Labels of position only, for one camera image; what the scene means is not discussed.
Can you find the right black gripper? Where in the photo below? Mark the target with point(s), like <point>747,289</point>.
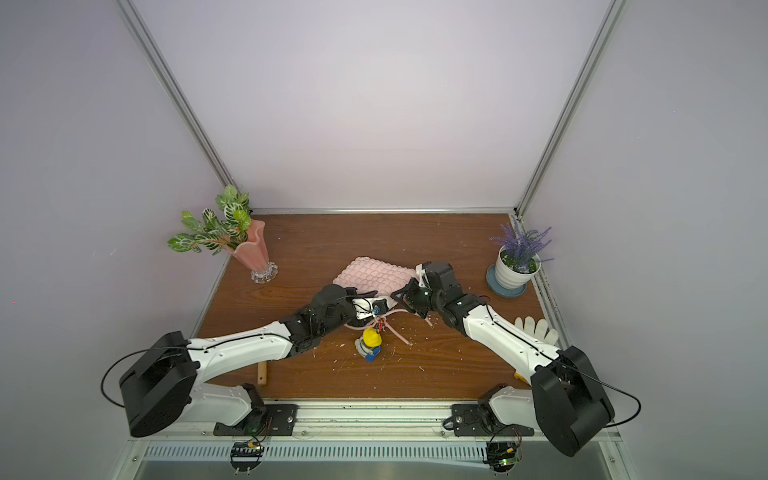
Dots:
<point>414,294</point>

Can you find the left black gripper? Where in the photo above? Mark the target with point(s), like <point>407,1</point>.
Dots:
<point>358,308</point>

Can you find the pink knitted bag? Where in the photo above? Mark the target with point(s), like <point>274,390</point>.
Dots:
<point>365,274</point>

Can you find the small plush toy decoration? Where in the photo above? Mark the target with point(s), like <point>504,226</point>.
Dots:
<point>368,345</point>

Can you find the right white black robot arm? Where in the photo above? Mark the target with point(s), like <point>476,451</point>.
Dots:
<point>567,401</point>

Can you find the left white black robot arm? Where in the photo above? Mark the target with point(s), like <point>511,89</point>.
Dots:
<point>167,379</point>

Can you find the teal saucer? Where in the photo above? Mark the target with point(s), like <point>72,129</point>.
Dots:
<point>500,290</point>

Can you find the white pot with lavender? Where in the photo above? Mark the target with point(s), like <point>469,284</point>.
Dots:
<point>518,259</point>

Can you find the white glove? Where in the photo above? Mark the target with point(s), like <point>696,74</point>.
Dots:
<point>539,329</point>

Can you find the pink vase with green leaves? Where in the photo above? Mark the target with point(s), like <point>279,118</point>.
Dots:
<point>236,233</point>

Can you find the right small circuit board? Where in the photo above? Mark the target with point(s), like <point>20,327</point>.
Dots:
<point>501,457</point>

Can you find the small circuit board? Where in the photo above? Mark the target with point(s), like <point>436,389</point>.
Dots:
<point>245,456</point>
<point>501,457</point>

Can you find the left small circuit board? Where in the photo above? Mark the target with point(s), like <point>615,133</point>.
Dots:
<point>245,456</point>

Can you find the green scraper with wooden handle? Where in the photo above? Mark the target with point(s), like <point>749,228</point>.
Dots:
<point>262,373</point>

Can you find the aluminium front rail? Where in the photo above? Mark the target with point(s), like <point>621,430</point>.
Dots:
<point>365,420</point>

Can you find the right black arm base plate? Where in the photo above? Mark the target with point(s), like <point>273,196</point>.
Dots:
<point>475,420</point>

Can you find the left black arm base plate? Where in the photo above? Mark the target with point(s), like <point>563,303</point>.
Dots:
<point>268,421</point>

